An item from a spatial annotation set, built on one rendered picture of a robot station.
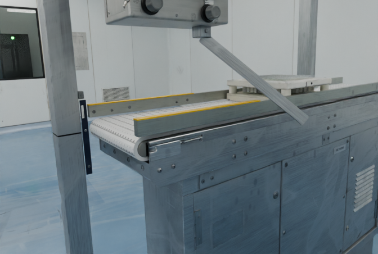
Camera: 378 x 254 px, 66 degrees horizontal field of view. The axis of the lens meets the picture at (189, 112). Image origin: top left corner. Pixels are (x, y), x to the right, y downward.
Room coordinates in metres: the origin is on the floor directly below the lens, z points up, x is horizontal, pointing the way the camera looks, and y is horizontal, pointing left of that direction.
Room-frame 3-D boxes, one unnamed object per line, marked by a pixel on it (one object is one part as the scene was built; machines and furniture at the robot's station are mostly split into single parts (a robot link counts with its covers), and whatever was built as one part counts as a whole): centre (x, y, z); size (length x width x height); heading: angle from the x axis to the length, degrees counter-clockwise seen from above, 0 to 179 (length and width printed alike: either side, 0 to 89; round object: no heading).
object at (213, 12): (0.57, -0.05, 1.15); 0.03 x 0.03 x 0.04; 36
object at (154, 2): (0.49, 0.05, 1.15); 0.03 x 0.02 x 0.04; 126
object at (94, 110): (1.13, -0.27, 0.93); 1.32 x 0.02 x 0.03; 126
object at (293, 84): (0.98, -0.30, 0.98); 0.25 x 0.24 x 0.02; 37
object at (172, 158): (1.03, -0.36, 0.86); 1.30 x 0.29 x 0.10; 126
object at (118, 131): (1.03, -0.36, 0.89); 1.35 x 0.25 x 0.05; 126
